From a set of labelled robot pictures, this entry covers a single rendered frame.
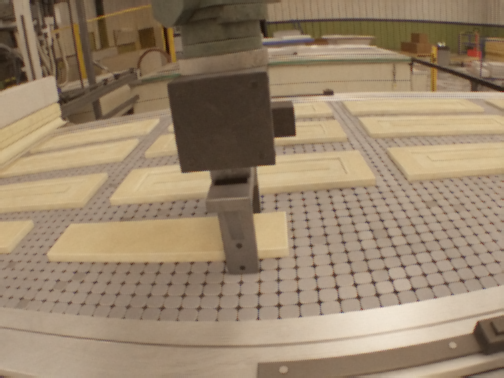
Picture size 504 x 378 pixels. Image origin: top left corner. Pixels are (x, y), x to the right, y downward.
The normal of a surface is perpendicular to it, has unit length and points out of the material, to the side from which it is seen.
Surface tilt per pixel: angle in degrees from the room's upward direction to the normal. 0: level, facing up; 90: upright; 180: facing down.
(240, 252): 90
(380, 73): 90
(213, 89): 90
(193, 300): 0
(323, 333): 0
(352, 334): 0
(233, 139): 90
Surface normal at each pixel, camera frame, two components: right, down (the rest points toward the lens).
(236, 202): -0.04, 0.44
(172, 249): -0.11, -0.90
